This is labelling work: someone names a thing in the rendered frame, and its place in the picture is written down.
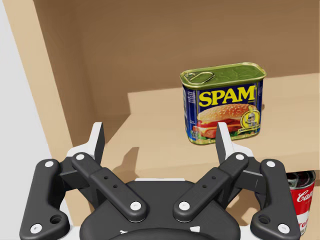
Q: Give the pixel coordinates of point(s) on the red and white can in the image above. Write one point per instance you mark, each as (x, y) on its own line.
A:
(303, 200)

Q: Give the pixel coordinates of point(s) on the pale wooden shelf unit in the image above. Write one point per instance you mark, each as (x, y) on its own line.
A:
(150, 45)

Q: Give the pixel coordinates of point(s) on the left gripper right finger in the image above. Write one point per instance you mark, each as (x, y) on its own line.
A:
(212, 182)

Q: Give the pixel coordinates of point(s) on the green and blue rectangular can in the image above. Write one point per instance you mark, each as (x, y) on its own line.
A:
(222, 105)

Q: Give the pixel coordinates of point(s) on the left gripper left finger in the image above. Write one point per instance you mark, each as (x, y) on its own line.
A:
(110, 182)

